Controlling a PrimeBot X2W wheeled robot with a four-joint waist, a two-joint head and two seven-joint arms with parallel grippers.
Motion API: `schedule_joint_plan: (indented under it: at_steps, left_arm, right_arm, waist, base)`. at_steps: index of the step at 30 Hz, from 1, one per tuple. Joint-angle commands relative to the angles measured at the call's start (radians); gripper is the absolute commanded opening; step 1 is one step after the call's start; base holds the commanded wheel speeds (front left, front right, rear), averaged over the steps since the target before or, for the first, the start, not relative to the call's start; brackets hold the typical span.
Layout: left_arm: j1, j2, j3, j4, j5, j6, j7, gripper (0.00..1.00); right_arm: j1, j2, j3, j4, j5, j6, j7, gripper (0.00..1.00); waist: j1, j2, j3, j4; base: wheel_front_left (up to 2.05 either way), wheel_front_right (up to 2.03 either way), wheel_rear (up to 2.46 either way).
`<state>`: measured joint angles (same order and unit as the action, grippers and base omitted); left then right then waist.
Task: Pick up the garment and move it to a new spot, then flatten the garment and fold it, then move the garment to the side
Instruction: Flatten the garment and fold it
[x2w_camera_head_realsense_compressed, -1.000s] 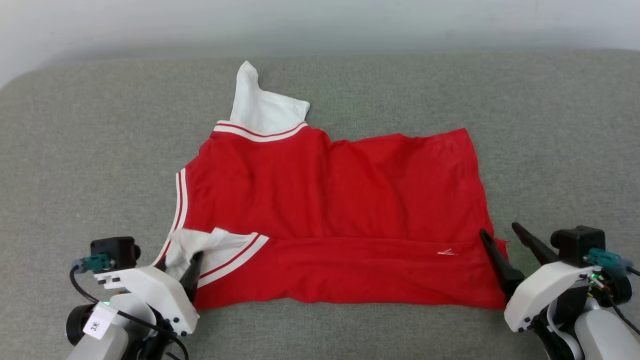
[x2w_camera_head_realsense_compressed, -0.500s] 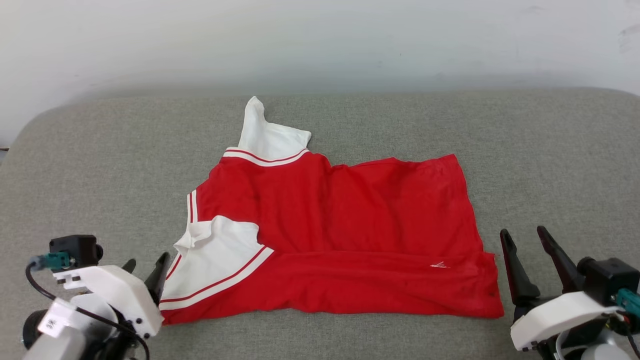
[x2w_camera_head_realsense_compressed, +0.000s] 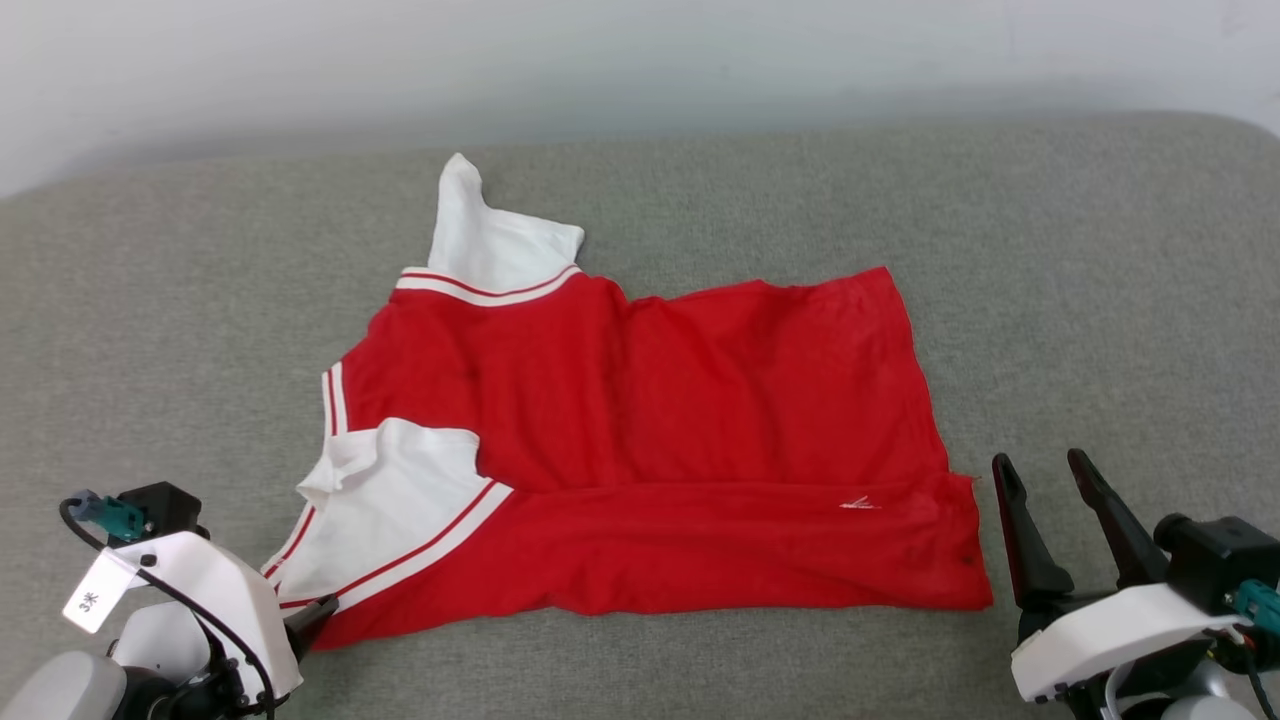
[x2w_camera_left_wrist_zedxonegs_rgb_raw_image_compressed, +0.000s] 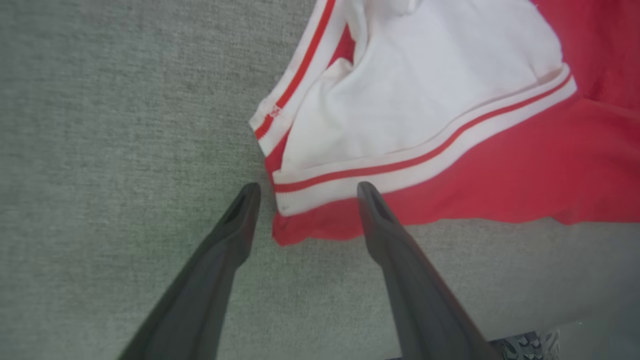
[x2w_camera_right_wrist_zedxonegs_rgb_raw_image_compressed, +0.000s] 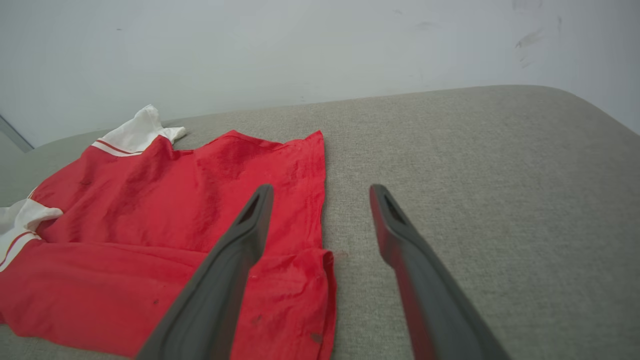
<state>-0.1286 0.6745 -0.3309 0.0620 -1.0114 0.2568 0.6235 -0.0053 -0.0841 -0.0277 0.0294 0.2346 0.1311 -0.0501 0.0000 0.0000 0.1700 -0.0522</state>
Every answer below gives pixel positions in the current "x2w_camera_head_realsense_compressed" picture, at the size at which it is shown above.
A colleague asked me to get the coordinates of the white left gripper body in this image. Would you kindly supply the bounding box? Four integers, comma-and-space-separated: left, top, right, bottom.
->
110, 530, 304, 700

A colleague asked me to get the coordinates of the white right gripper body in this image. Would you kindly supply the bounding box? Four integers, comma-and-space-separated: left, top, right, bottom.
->
1010, 583, 1253, 706

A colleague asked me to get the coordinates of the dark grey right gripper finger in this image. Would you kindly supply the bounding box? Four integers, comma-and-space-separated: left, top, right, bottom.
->
1066, 448, 1171, 592
991, 453, 1077, 610

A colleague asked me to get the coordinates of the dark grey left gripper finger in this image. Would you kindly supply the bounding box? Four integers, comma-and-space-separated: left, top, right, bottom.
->
284, 595, 342, 657

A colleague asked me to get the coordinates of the red and white garment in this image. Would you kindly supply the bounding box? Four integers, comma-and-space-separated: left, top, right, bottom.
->
262, 152, 995, 652

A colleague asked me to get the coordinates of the white paper tag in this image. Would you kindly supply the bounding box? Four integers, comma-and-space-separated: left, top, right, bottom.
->
62, 547, 138, 635

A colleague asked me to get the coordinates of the grey fabric sofa cushion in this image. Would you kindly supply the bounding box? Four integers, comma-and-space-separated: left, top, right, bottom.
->
0, 110, 1280, 720

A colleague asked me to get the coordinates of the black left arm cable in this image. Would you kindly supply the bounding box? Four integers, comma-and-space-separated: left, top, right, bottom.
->
58, 497, 278, 719

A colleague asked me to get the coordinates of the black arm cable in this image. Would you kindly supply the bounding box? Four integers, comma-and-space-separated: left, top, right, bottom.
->
1235, 645, 1280, 720
58, 497, 278, 719

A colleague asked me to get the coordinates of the teal left camera plug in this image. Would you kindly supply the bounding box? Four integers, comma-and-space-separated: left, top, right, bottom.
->
68, 491, 147, 542

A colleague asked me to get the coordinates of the teal camera plug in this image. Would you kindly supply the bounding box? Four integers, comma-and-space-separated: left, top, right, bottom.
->
68, 491, 147, 542
1231, 580, 1280, 637

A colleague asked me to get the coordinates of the teal right camera plug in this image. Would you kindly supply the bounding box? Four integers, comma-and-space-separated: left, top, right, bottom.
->
1231, 580, 1280, 637

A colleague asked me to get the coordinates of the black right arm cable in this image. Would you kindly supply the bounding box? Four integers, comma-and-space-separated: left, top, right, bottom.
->
1235, 645, 1280, 720

